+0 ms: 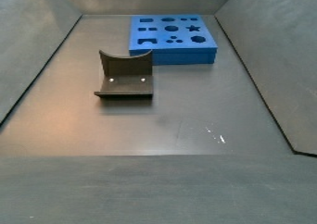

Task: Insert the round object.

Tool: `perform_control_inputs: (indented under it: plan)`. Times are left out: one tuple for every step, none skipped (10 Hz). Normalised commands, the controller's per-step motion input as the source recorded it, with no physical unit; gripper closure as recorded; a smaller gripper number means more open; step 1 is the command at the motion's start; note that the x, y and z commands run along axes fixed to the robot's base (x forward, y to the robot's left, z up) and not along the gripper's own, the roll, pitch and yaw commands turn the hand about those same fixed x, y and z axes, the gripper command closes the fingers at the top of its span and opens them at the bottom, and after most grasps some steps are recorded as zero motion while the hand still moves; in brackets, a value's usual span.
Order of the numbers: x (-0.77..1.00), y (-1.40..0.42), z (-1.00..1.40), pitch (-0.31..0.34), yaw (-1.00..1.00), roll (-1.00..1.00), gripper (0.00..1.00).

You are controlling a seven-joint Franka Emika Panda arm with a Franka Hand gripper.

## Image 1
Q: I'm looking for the blue shape sorter block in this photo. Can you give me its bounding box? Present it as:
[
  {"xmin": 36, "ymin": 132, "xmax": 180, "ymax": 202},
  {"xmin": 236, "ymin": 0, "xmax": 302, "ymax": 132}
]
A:
[{"xmin": 128, "ymin": 15, "xmax": 217, "ymax": 65}]

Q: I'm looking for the black curved holder bracket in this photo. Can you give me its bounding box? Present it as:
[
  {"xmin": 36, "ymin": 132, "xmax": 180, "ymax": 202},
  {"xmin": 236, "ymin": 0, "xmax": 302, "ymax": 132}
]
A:
[{"xmin": 93, "ymin": 51, "xmax": 153, "ymax": 98}]

